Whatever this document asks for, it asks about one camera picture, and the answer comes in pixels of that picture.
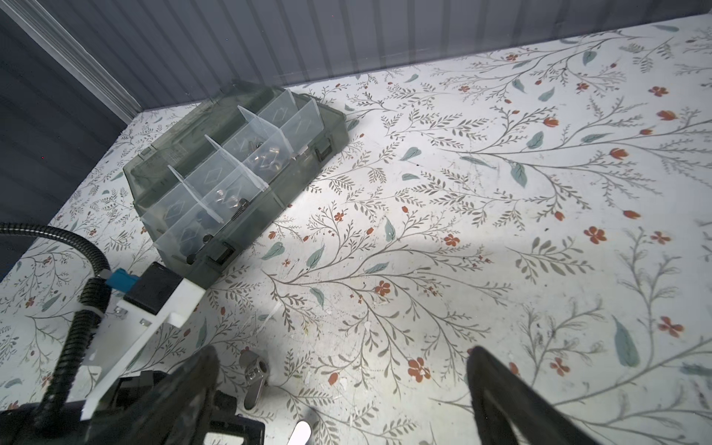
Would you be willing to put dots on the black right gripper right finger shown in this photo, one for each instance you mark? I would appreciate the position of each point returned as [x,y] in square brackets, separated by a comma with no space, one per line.
[505,407]

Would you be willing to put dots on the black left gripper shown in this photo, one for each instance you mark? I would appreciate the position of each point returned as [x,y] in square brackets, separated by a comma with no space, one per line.
[227,427]

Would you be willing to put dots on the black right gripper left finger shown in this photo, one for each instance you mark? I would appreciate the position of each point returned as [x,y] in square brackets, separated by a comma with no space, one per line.
[157,408]

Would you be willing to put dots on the green transparent organizer box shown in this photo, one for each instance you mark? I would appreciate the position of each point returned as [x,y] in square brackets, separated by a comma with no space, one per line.
[214,182]

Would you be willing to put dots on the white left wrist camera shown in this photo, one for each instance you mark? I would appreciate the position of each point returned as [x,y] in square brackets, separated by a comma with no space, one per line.
[146,302]

